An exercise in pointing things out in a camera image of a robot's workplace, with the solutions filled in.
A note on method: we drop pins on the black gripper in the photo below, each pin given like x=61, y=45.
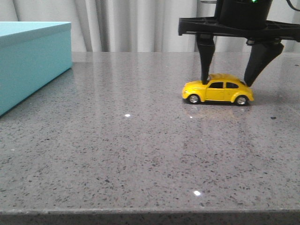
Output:
x=241, y=19

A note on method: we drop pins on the grey pleated curtain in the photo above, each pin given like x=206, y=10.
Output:
x=115, y=25

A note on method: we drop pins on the light blue open box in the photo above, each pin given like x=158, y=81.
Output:
x=31, y=55

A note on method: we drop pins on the yellow toy beetle car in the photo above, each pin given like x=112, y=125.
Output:
x=218, y=88

